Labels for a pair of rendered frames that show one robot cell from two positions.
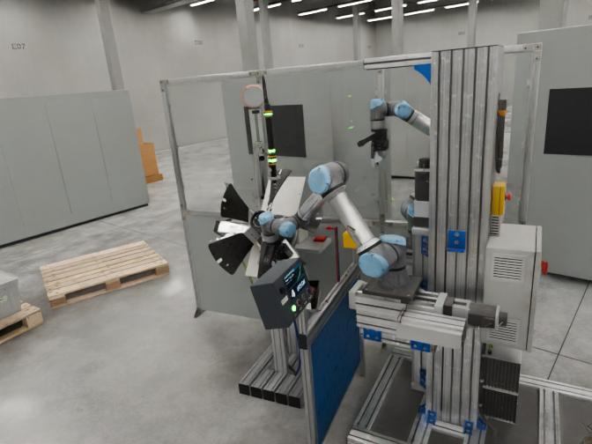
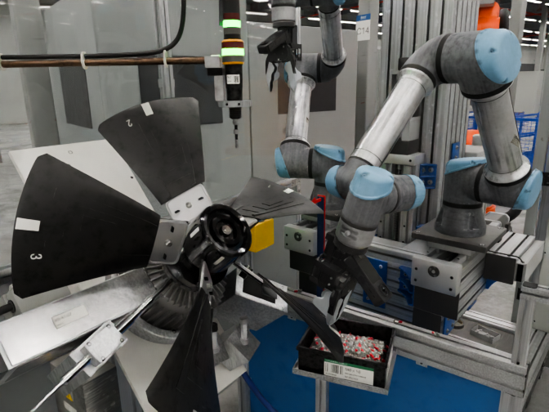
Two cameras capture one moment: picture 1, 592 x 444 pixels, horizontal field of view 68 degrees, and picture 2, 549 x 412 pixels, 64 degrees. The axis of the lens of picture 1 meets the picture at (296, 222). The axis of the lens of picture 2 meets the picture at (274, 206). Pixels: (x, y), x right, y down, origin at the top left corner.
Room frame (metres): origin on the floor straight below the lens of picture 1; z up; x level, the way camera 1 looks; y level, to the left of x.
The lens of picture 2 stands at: (2.13, 0.99, 1.49)
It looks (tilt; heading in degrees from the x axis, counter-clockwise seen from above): 15 degrees down; 281
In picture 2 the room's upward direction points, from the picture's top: 1 degrees counter-clockwise
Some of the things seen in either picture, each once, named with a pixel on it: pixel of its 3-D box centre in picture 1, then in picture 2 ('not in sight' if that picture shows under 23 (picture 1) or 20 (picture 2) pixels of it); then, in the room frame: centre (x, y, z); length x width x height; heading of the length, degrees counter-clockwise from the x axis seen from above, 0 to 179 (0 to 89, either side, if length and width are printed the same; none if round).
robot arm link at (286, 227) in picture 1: (284, 226); (390, 192); (2.07, 0.06, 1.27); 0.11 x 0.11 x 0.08; 50
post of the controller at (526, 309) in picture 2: (302, 313); (524, 324); (1.76, 0.00, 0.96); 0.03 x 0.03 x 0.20; 64
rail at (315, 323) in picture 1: (335, 297); (351, 322); (2.14, -0.18, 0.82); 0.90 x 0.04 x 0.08; 154
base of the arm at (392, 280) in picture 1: (393, 273); (461, 215); (1.82, -0.42, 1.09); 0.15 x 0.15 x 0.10
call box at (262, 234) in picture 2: (355, 237); (246, 232); (2.50, -0.35, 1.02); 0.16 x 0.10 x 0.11; 154
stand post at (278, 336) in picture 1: (277, 322); not in sight; (2.54, 0.18, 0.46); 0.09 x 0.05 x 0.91; 64
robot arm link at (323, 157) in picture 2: (418, 216); (328, 163); (2.26, -0.67, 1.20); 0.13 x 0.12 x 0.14; 179
